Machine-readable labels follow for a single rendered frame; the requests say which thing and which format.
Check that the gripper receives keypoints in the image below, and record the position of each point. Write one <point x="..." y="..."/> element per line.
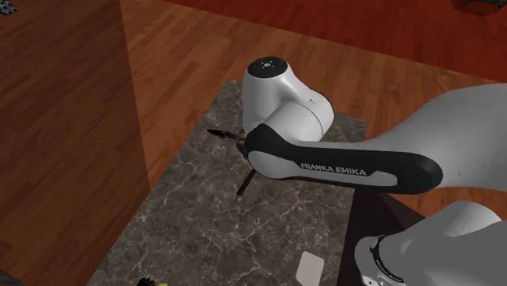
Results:
<point x="241" y="148"/>

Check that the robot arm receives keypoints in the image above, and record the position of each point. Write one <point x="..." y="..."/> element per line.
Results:
<point x="285" y="99"/>

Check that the black pointed knife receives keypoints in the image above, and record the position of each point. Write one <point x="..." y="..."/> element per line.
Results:
<point x="221" y="134"/>

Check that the black stick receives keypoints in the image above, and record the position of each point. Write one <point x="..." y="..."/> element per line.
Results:
<point x="245" y="183"/>

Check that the white flat card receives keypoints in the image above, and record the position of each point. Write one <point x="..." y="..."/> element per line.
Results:
<point x="310" y="269"/>

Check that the black and yellow object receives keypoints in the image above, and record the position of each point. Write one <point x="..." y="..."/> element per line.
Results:
<point x="152" y="282"/>

